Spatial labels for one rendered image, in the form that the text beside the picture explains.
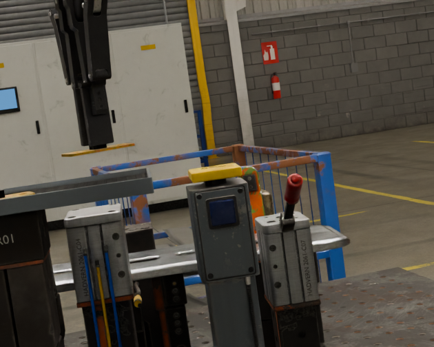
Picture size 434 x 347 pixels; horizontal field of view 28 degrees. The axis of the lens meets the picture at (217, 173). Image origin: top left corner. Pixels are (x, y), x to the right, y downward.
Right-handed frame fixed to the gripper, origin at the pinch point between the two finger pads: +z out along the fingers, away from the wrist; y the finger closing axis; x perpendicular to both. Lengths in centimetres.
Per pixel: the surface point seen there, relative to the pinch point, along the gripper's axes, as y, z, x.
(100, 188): -7.6, 8.0, 3.5
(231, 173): -10.3, 8.9, -11.8
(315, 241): 8.7, 24.0, -36.3
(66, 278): 27.5, 24.4, -2.9
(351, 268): 334, 128, -295
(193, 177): -8.5, 8.6, -7.9
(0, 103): 784, -8, -219
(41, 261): -1.6, 15.6, 9.6
